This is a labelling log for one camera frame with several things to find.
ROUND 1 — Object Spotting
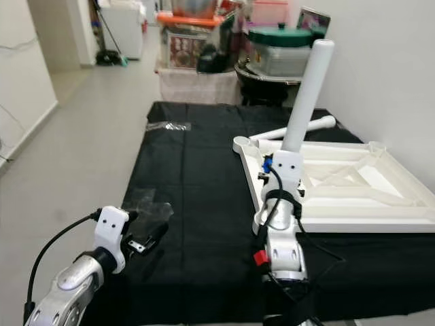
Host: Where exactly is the black floor mop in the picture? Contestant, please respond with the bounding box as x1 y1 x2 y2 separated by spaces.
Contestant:
92 3 128 67

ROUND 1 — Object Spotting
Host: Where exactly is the black wall cable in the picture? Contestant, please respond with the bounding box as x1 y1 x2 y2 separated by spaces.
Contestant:
0 39 41 52

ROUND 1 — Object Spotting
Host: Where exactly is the black table cloth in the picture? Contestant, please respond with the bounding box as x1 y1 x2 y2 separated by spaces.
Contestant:
114 102 435 323

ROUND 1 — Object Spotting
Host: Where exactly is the clear plastic container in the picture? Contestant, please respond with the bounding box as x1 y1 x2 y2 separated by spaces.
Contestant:
247 44 317 79

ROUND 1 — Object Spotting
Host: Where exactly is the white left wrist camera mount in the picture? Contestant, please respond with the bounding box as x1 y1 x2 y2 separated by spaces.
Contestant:
94 206 131 274

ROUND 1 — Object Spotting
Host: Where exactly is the steel pot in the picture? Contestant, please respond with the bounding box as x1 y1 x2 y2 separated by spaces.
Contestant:
170 0 218 19

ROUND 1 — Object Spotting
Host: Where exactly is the white box with pink lid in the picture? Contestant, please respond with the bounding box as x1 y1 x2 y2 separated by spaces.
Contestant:
251 0 290 24

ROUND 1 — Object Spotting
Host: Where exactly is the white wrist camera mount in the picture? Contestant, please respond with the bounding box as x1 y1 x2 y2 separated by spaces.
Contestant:
94 206 131 274
258 151 303 211

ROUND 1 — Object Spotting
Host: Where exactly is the white cabinet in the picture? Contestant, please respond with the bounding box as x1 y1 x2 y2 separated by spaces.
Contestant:
99 0 143 60

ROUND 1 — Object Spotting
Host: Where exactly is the bench with white lace cloth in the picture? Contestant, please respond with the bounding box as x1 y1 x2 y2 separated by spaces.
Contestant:
156 65 242 106

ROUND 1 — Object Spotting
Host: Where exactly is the white plastic table leg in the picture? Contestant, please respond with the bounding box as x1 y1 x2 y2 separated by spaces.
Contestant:
248 115 338 142
251 39 336 235

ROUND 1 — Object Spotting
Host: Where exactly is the black round wok stand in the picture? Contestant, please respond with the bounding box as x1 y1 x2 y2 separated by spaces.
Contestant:
234 62 303 106

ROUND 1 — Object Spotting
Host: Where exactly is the black plastic bag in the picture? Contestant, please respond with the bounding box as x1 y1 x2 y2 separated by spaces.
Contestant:
196 20 239 74

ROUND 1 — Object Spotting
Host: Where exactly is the dark framed picture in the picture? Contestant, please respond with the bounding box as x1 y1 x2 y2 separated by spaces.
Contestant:
296 7 332 41

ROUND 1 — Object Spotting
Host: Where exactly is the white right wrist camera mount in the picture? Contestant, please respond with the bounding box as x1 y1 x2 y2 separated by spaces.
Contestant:
258 151 303 211

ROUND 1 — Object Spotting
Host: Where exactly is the green pot with lid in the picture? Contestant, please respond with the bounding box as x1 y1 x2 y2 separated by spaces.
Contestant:
248 22 315 48

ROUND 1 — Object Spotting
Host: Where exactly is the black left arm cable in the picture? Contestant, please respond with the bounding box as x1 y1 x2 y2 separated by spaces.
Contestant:
26 211 101 323

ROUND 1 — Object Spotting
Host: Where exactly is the square clear tape patch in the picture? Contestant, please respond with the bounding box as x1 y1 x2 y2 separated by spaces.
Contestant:
119 189 174 221

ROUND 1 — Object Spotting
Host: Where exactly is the white plastic table top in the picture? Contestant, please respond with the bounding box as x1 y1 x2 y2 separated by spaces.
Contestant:
233 134 435 234

